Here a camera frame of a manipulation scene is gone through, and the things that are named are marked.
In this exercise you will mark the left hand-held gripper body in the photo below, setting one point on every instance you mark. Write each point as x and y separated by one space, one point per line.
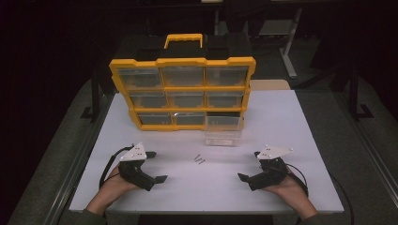
134 170

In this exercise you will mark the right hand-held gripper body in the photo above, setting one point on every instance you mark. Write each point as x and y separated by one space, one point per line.
270 175

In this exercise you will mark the clear plastic drawer box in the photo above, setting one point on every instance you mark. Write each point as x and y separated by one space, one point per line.
223 137

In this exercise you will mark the person's right hand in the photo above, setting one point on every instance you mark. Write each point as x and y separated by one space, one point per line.
291 190

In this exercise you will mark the person's left hand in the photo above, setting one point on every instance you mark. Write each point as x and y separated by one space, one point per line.
114 187

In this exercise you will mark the beige wooden board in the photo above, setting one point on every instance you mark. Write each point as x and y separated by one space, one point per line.
270 85

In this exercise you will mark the black metal stand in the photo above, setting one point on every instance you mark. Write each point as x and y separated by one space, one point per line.
355 93
94 93

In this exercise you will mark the set of clear cabinet drawers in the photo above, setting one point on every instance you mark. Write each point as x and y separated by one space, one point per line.
183 76

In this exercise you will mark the yellow black drawer organizer cabinet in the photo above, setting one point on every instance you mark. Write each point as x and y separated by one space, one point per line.
184 62

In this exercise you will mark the aluminium rail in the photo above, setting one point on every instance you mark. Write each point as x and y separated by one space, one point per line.
369 150
75 168

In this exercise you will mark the white desk leg frame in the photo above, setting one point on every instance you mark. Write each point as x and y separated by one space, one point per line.
289 47

